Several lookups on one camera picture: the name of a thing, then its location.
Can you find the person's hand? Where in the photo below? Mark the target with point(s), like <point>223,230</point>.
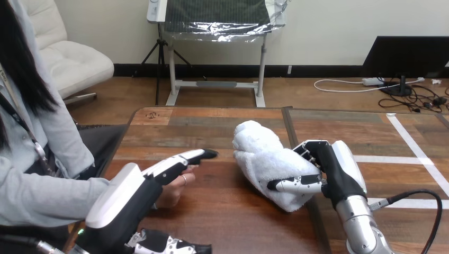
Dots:
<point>175,191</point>

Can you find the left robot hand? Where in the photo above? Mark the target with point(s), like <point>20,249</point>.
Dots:
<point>121,207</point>

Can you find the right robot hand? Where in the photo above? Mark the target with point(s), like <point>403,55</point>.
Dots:
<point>338,171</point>

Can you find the white towel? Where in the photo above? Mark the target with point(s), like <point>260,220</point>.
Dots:
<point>266,157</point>

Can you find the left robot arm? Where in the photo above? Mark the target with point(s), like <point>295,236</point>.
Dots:
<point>75,251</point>

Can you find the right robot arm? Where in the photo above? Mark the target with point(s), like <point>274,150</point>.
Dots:
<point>359,224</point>

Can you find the person's forearm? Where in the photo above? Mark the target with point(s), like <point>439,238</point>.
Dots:
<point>42,196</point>

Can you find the person's body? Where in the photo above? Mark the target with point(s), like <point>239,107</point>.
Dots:
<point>21,70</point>

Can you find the white power strip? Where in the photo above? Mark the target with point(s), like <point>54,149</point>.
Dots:
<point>372,81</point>

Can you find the white desk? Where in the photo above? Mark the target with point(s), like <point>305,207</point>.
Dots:
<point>261,70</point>

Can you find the dark screen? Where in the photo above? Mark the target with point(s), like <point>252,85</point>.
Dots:
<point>403,52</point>

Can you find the black tripod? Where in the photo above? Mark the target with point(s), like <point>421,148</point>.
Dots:
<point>160,43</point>

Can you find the white cushioned chair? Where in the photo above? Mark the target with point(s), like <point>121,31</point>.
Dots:
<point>73,65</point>

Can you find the foil sheet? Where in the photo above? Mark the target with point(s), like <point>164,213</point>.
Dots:
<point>217,29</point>

